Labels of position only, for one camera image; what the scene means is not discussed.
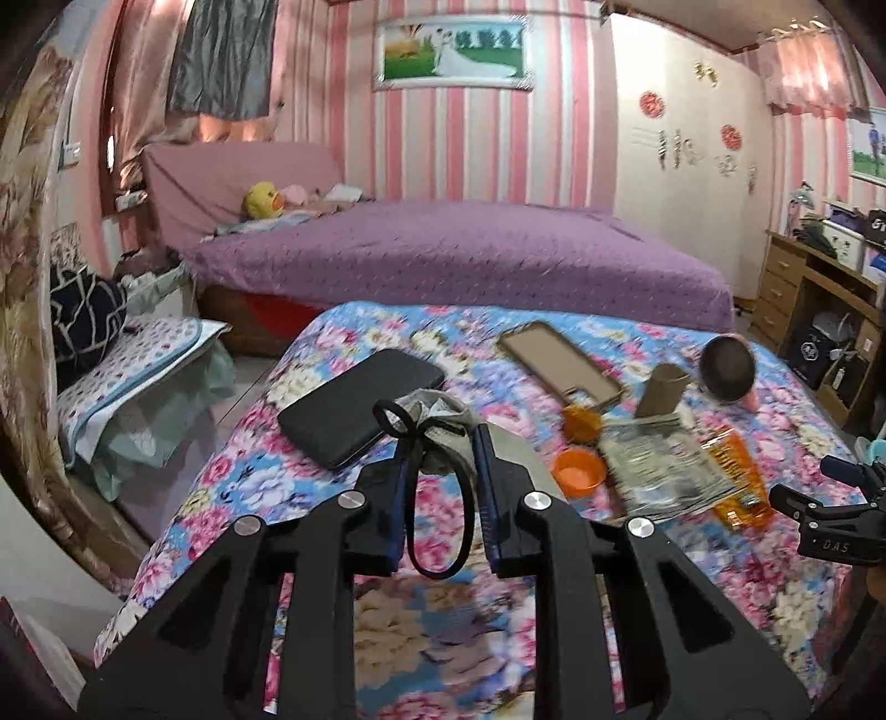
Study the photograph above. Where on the floral curtain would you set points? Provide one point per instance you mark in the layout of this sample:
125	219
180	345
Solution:
92	534

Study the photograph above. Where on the brown phone case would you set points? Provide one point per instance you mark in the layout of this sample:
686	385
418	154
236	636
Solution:
568	373

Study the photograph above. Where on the orange bottle cap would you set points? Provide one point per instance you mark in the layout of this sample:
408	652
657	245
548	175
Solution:
581	425

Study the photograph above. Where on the wedding picture frame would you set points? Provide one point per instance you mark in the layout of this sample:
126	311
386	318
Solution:
483	51

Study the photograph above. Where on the dotted folded blanket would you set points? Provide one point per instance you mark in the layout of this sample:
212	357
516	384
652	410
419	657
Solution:
148	350

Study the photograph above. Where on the pink window curtain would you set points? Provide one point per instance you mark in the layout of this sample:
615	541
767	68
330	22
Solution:
805	71

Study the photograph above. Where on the white wardrobe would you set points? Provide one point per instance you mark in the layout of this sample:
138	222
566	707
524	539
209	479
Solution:
695	149

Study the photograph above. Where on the purple bed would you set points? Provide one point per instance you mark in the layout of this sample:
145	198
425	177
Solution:
471	253

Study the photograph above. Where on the pink mug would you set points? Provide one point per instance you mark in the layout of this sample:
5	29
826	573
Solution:
728	372

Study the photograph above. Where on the yellow duck plush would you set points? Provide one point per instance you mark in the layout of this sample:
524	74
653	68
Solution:
263	201

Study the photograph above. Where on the upright cardboard tube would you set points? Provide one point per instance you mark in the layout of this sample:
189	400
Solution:
663	391

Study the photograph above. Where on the black phone case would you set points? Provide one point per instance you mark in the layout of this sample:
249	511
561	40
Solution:
334	424

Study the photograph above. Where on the orange small bowl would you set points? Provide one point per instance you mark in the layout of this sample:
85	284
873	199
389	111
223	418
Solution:
579	472

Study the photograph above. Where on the clear plastic wrapper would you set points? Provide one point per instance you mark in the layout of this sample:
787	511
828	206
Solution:
659	470

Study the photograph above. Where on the wooden desk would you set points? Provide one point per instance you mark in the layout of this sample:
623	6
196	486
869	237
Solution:
800	285

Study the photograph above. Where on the black white patterned pillow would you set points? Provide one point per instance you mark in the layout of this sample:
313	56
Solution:
88	314

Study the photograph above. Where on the floral bedspread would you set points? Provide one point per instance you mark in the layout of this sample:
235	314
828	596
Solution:
464	647

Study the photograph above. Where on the small framed picture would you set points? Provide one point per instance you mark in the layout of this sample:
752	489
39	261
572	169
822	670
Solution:
867	146

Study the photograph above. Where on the orange snack wrapper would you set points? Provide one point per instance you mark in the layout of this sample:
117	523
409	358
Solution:
748	506

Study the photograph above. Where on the grey sock with black loop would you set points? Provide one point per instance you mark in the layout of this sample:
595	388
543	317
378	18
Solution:
433	432

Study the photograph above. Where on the grey hanging cloth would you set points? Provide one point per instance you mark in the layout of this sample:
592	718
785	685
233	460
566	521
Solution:
223	62

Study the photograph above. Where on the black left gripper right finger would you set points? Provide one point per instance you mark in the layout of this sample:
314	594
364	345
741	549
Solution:
626	624

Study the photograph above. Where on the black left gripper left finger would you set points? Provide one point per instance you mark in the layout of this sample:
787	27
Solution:
262	593

